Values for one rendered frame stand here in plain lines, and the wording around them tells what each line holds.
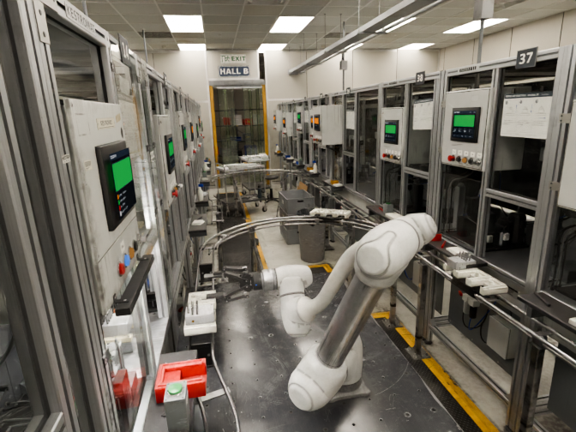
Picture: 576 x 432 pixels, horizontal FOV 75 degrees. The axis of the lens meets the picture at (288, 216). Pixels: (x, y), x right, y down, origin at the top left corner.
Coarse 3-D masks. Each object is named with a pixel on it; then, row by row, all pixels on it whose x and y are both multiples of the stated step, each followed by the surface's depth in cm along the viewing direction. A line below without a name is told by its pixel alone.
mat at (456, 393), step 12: (384, 312) 344; (396, 336) 306; (408, 336) 306; (408, 360) 276; (420, 360) 276; (432, 360) 276; (420, 372) 263; (432, 372) 263; (444, 372) 263; (432, 384) 251; (444, 384) 251; (456, 384) 252; (444, 396) 240; (456, 396) 240; (456, 408) 230; (468, 408) 230; (456, 420) 221; (468, 420) 221; (480, 420) 221
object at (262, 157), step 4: (244, 156) 859; (248, 156) 861; (252, 156) 786; (256, 156) 789; (260, 156) 792; (264, 156) 811; (268, 156) 798; (240, 160) 858; (244, 160) 810; (248, 160) 786; (252, 160) 789; (256, 160) 792; (260, 160) 794; (264, 160) 797; (268, 160) 801; (244, 184) 860; (248, 184) 858; (252, 184) 856; (256, 184) 854; (260, 184) 853; (248, 188) 818; (252, 188) 816; (256, 188) 814; (268, 188) 815; (244, 192) 878; (268, 196) 822
